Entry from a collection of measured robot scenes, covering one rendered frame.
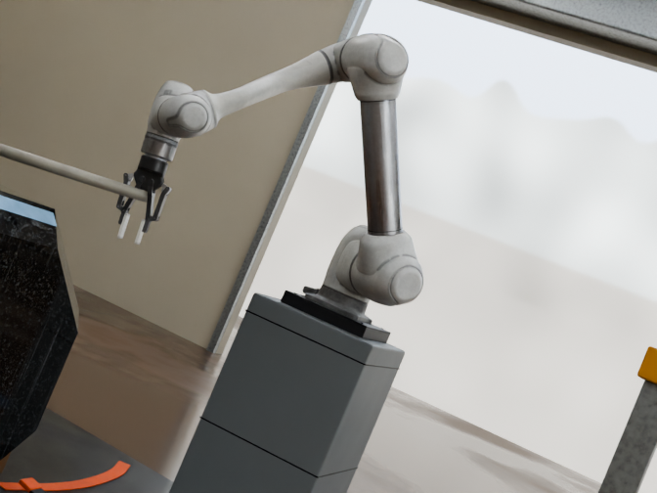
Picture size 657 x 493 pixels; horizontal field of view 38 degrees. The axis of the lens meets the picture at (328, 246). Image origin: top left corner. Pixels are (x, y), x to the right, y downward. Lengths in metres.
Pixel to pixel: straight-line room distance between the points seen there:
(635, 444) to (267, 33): 5.81
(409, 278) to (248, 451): 0.68
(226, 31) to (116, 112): 1.14
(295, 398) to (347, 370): 0.17
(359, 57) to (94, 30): 6.04
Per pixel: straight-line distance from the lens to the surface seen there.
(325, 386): 2.70
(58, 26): 8.71
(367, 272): 2.67
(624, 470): 2.45
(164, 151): 2.57
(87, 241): 8.01
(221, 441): 2.82
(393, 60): 2.56
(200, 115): 2.39
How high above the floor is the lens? 0.95
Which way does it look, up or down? 1 degrees up
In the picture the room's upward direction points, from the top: 23 degrees clockwise
